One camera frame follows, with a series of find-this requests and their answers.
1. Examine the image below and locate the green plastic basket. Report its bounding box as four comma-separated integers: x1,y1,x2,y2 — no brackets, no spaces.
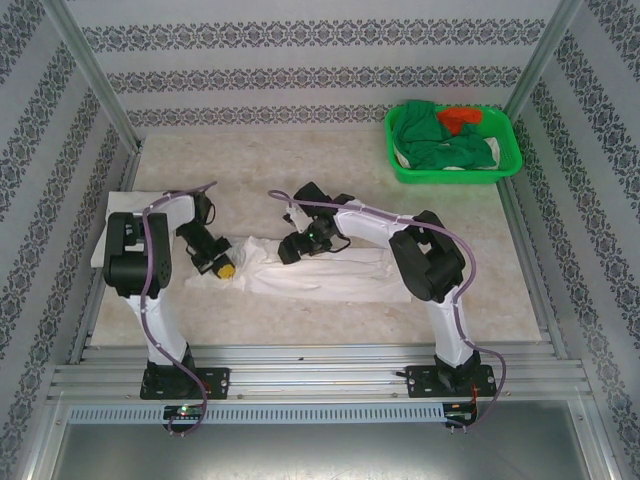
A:
384,102,524,186

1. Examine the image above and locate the folded white t-shirt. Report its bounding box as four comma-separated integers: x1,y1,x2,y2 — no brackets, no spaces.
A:
91,189,174,271

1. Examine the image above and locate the small circuit board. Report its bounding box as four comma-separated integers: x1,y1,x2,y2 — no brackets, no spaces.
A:
163,404,206,420
446,403,479,424

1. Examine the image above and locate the green t-shirt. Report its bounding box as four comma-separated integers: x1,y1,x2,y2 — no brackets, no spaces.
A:
392,99,501,171

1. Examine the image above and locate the orange t-shirt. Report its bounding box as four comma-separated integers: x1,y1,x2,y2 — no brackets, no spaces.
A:
437,107,484,136

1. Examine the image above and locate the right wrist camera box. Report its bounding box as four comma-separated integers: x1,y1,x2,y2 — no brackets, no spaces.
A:
282,202,306,234

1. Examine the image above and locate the aluminium side rail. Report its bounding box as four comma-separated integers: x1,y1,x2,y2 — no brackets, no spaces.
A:
487,144,571,361
67,149,144,366

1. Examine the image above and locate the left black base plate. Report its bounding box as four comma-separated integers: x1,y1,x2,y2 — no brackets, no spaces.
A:
140,367,232,401

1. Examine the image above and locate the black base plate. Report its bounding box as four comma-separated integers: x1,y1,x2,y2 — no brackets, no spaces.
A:
140,367,232,401
405,363,499,399

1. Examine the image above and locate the aluminium mounting rail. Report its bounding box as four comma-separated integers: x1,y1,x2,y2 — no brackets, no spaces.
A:
47,342,594,401

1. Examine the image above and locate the slotted grey cable duct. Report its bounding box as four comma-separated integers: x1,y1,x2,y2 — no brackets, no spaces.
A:
67,403,446,424

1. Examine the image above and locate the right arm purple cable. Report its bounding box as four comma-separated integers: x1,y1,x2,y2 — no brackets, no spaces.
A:
268,189,507,431

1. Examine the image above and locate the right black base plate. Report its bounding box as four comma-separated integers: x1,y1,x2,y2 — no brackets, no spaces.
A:
405,363,499,399

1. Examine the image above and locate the aluminium frame post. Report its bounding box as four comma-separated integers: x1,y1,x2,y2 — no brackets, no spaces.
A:
487,0,586,149
39,0,146,154

